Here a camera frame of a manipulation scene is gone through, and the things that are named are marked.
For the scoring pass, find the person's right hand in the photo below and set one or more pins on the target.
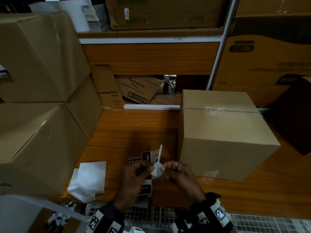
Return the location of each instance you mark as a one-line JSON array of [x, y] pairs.
[[187, 184]]

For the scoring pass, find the person's left hand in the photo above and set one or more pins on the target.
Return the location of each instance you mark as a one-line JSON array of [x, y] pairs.
[[131, 184]]

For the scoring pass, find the stack of fragile stickers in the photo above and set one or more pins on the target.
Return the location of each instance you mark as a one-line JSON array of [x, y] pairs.
[[133, 160]]

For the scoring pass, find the fragile sticker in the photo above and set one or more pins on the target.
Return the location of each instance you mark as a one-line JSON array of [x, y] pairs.
[[3, 73], [157, 171]]

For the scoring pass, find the white backing paper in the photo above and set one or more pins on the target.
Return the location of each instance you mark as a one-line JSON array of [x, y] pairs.
[[88, 181]]

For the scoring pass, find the squarish taped cardboard box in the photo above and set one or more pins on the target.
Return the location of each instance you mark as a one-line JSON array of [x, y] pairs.
[[226, 148]]

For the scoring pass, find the small taped cardboard box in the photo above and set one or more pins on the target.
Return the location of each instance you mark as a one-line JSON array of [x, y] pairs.
[[85, 111]]

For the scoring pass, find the medium taped cardboard box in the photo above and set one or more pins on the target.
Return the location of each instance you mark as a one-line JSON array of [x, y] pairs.
[[41, 152]]

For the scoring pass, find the large stapled cardboard box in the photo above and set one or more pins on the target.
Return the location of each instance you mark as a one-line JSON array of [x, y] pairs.
[[41, 58]]

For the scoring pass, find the barcode printed cardboard box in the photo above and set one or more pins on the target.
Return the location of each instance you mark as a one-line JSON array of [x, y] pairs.
[[138, 88]]

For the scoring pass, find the flattened printed cardboard carton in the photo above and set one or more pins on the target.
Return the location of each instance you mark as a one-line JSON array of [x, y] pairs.
[[107, 87]]

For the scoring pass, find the large cardboard box dark band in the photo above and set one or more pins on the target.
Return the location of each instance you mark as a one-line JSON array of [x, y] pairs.
[[257, 67]]

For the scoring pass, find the large cardboard box white sticker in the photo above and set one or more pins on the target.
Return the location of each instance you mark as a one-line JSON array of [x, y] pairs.
[[167, 12]]

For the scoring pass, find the plastic wrapped cardboard box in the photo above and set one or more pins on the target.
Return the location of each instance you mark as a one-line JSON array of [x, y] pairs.
[[267, 6]]

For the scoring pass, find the right wrist tracker band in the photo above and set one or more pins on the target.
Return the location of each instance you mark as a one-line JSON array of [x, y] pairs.
[[216, 213]]

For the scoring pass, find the wrist tracker band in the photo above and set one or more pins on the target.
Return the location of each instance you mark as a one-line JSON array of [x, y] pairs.
[[104, 222], [216, 213]]

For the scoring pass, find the left wrist tracker band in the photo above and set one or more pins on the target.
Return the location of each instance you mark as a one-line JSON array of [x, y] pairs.
[[104, 222]]

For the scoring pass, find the crumpled paper scraps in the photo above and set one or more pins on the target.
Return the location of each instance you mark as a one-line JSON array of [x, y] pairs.
[[57, 219]]

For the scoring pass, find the stack of grey cards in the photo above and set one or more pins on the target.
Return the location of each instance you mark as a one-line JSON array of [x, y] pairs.
[[97, 19]]

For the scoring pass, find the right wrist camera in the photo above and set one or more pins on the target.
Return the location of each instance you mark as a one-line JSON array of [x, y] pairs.
[[189, 223]]

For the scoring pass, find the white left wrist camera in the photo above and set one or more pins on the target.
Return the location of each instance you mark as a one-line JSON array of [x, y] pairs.
[[131, 230]]

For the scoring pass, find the white frame bar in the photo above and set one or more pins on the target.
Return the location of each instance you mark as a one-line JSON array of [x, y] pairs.
[[19, 211]]

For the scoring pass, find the wooden shelf unit white frame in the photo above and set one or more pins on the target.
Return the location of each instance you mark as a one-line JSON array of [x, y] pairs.
[[150, 58]]

